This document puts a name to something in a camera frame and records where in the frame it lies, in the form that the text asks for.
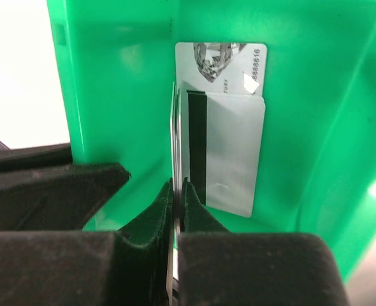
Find green plastic bin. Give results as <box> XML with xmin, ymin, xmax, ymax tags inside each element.
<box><xmin>47</xmin><ymin>1</ymin><xmax>376</xmax><ymax>280</ymax></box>

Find cards in green bin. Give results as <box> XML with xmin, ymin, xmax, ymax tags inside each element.
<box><xmin>169</xmin><ymin>41</ymin><xmax>268</xmax><ymax>219</ymax></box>

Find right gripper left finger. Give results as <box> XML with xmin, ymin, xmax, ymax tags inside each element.
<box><xmin>0</xmin><ymin>182</ymin><xmax>173</xmax><ymax>305</ymax></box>

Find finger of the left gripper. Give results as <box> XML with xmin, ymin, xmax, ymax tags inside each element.
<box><xmin>0</xmin><ymin>143</ymin><xmax>131</xmax><ymax>231</ymax></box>

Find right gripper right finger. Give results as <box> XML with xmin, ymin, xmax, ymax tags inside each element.
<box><xmin>178</xmin><ymin>181</ymin><xmax>349</xmax><ymax>305</ymax></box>

